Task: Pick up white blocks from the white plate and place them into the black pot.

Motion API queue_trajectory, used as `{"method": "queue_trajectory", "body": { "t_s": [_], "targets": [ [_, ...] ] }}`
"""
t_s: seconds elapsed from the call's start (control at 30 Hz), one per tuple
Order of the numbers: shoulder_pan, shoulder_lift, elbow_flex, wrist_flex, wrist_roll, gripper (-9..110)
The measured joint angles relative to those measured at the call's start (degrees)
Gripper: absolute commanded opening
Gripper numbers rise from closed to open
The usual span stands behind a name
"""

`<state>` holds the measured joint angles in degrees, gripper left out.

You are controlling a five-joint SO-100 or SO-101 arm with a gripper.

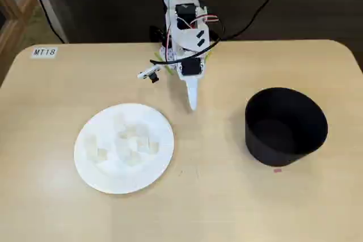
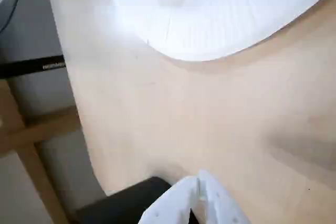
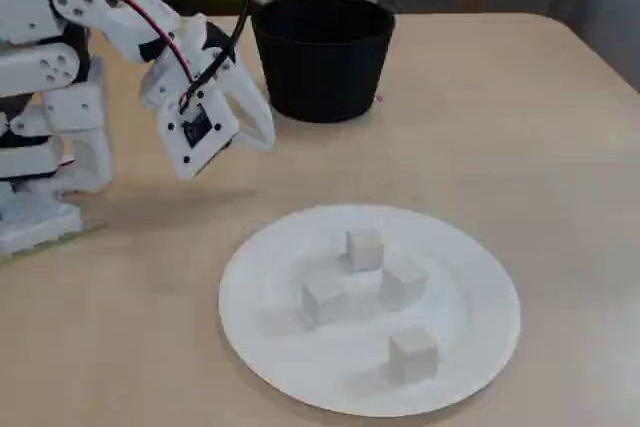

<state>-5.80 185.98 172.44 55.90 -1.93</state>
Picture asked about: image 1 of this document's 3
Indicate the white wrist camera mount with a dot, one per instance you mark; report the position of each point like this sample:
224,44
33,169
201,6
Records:
147,73

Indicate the green base mat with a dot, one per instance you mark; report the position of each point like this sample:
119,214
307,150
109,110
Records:
169,70

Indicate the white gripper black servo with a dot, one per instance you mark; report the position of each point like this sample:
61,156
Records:
189,68

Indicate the black pot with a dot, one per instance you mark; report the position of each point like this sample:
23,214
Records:
283,140

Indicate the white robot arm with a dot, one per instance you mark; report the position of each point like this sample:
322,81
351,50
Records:
187,38

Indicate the wooden shelf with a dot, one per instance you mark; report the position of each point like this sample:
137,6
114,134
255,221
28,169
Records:
17,26

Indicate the white paper plate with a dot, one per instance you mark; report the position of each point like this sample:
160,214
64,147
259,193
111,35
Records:
113,176

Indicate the small pink sticker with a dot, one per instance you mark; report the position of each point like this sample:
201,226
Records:
278,170

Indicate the white MT18 label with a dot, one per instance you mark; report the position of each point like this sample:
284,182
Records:
44,52

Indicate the white furniture panel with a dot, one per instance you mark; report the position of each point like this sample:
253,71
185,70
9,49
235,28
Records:
48,4

